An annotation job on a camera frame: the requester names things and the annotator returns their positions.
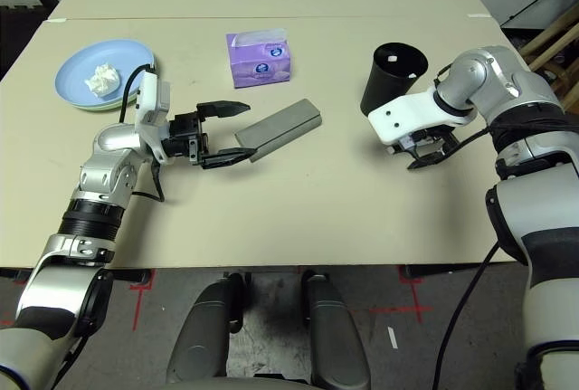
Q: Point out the black and white marker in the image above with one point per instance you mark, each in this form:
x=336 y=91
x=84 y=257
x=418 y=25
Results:
x=390 y=149

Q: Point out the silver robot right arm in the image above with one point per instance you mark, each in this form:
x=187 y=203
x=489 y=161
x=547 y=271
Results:
x=520 y=105

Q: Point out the wooden frame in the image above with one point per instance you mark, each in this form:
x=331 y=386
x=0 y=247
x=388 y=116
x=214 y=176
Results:
x=554 y=41

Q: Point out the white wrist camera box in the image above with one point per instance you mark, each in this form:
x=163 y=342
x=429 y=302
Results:
x=151 y=109
x=407 y=114

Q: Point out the grey robot leg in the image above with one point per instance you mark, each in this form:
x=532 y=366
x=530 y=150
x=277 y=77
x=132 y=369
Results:
x=337 y=335
x=203 y=331

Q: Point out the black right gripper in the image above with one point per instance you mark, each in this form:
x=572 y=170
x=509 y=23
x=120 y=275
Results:
x=427 y=139

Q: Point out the grey robot left leg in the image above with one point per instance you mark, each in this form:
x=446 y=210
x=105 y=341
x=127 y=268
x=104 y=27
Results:
x=203 y=331

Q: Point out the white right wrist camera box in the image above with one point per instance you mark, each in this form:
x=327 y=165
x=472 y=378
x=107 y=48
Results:
x=407 y=114

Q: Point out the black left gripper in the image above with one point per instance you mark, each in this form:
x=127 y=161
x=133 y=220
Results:
x=185 y=139

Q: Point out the black table foot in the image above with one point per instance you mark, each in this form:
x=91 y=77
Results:
x=131 y=276

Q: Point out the white floor tape strip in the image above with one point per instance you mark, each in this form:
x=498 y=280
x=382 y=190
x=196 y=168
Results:
x=392 y=338

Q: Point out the white tape piece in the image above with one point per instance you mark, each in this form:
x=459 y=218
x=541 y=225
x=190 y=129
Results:
x=478 y=15
x=56 y=19

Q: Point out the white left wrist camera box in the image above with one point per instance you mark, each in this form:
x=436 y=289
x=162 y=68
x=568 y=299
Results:
x=151 y=109

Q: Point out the green plastic plate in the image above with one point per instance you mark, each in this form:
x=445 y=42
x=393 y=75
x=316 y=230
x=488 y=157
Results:
x=126 y=102

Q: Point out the blue plastic plate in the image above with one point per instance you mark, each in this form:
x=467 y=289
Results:
x=77 y=69

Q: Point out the purple tissue pack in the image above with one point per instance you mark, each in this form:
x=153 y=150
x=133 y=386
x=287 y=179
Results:
x=258 y=69

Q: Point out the white tissue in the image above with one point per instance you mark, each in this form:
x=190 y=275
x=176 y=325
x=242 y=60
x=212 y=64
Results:
x=103 y=80

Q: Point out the grey robot right leg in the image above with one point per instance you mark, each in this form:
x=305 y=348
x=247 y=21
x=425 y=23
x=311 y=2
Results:
x=337 y=335

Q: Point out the black plastic cup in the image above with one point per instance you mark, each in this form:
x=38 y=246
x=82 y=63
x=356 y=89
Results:
x=384 y=87

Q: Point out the grey glasses case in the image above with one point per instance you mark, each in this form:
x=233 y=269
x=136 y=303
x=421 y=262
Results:
x=280 y=130

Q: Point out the red floor tape mark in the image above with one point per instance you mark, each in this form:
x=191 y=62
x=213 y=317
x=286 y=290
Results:
x=398 y=308
x=135 y=308

